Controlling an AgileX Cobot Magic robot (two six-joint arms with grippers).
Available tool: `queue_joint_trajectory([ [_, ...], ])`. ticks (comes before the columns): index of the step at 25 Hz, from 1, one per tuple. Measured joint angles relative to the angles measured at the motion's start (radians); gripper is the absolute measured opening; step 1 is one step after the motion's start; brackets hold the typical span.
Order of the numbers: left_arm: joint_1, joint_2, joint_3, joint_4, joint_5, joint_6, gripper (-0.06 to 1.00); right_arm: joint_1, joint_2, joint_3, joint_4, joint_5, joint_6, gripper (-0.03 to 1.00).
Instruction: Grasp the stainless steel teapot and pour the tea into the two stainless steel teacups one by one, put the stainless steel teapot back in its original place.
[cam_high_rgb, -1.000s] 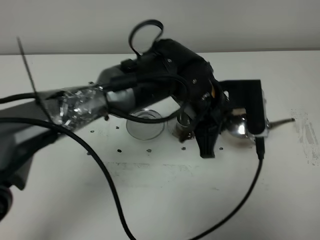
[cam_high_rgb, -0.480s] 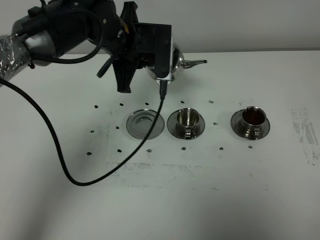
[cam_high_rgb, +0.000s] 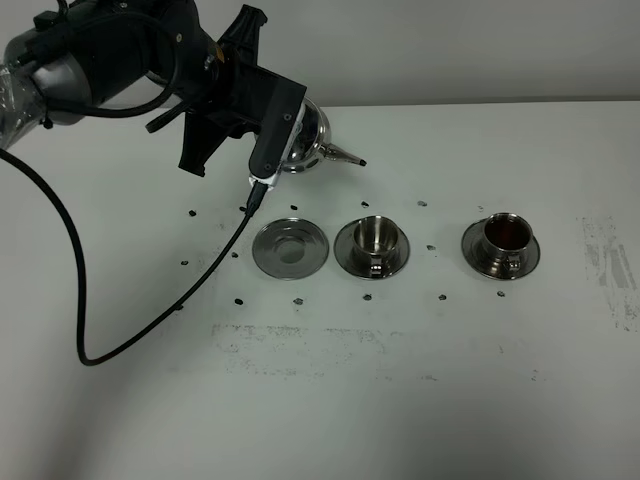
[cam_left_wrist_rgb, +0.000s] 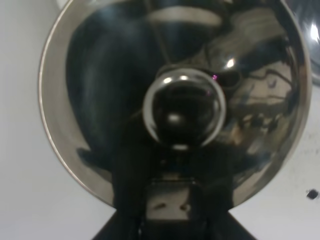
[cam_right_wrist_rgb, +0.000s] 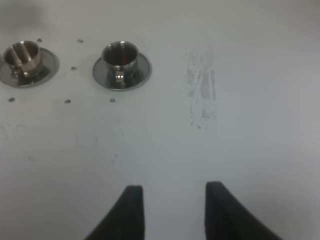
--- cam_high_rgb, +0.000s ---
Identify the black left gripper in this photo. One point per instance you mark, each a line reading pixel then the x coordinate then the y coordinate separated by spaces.
pixel 221 88

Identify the stainless steel teapot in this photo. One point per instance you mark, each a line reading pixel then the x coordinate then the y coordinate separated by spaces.
pixel 313 144

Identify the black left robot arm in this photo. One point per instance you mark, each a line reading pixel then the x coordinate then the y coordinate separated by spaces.
pixel 120 59

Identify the left stainless steel saucer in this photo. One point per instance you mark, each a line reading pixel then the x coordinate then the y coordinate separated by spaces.
pixel 290 249

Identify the stainless steel saucer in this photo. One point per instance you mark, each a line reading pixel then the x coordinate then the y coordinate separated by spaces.
pixel 474 251
pixel 343 250
pixel 290 249

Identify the middle stainless steel saucer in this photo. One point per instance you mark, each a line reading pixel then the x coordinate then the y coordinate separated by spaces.
pixel 343 250

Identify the middle stainless steel teacup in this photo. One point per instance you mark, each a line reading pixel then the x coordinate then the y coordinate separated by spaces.
pixel 376 241

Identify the stainless steel teacup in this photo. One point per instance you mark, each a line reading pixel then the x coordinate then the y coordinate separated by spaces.
pixel 376 241
pixel 507 237

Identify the right stainless steel saucer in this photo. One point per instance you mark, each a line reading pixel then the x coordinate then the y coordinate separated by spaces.
pixel 474 251

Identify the right stainless steel teacup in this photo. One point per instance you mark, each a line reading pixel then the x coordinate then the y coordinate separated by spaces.
pixel 507 237

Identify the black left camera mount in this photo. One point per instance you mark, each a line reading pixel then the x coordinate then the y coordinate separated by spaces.
pixel 267 105

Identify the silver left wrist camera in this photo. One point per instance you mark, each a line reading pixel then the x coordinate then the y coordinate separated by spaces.
pixel 272 146

